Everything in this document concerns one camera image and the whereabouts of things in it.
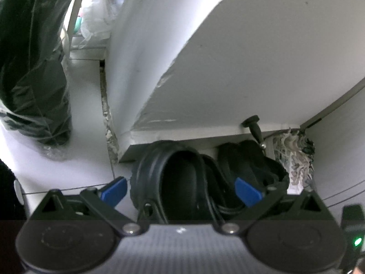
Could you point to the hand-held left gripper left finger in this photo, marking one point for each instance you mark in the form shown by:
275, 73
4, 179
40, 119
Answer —
115, 189

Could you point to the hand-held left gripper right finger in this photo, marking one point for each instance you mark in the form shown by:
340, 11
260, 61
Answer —
248, 191

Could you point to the white patterned sneaker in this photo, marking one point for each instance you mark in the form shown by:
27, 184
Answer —
296, 159

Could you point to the grey entrance door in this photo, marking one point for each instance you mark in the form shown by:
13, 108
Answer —
339, 162

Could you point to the white shoe cabinet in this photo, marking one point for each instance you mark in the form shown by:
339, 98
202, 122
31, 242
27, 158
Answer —
228, 48

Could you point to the dark garment in clear plastic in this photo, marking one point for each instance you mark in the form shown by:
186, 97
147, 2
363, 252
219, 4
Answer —
31, 62

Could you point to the crumpled white plastic bag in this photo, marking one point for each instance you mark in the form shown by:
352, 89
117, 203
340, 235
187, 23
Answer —
99, 14

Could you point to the metal door stop post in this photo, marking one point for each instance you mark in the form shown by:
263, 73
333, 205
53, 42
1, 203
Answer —
254, 130

